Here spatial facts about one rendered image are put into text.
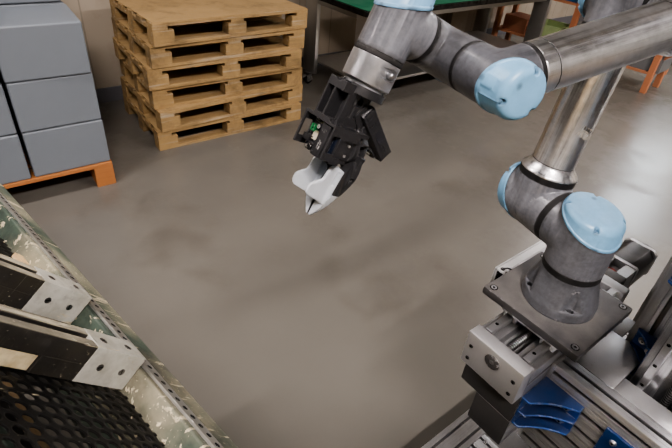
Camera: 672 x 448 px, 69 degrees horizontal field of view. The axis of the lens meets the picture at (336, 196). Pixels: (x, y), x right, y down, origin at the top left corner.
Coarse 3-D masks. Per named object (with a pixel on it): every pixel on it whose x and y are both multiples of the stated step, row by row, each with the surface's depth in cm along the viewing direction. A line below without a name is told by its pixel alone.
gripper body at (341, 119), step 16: (336, 80) 67; (336, 96) 68; (352, 96) 67; (368, 96) 67; (384, 96) 71; (320, 112) 68; (336, 112) 69; (352, 112) 70; (320, 128) 69; (336, 128) 66; (352, 128) 71; (304, 144) 72; (320, 144) 68; (336, 144) 68; (352, 144) 70; (368, 144) 72; (336, 160) 70; (352, 160) 72
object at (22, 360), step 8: (0, 352) 73; (8, 352) 74; (16, 352) 75; (0, 360) 73; (8, 360) 74; (16, 360) 75; (24, 360) 76; (32, 360) 77; (16, 368) 76; (24, 368) 77
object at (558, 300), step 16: (528, 272) 105; (544, 272) 99; (528, 288) 102; (544, 288) 98; (560, 288) 96; (576, 288) 95; (592, 288) 95; (544, 304) 98; (560, 304) 97; (576, 304) 96; (592, 304) 97; (560, 320) 98; (576, 320) 97
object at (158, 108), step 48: (144, 0) 349; (192, 0) 360; (240, 0) 372; (144, 48) 320; (192, 48) 361; (240, 48) 350; (288, 48) 375; (144, 96) 355; (192, 96) 356; (240, 96) 369; (288, 96) 397
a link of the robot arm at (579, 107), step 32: (608, 0) 82; (640, 0) 78; (576, 96) 91; (608, 96) 90; (544, 128) 98; (576, 128) 92; (544, 160) 98; (576, 160) 97; (512, 192) 103; (544, 192) 98
